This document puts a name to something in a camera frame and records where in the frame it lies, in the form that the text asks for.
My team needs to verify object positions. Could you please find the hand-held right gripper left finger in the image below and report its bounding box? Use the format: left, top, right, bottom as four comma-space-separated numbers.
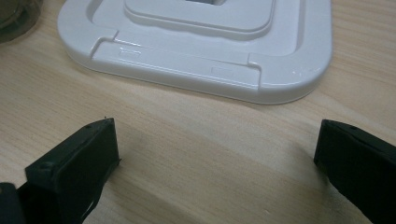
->
24, 117, 121, 224

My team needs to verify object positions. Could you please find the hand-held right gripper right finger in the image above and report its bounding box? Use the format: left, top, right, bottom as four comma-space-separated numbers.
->
313, 119, 396, 224

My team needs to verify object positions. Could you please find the white lid with grey handle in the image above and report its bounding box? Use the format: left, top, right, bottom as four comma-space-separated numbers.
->
56, 0, 333, 105

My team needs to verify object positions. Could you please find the grey translucent storage box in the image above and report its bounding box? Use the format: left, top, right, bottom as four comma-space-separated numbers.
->
0, 0, 44, 44

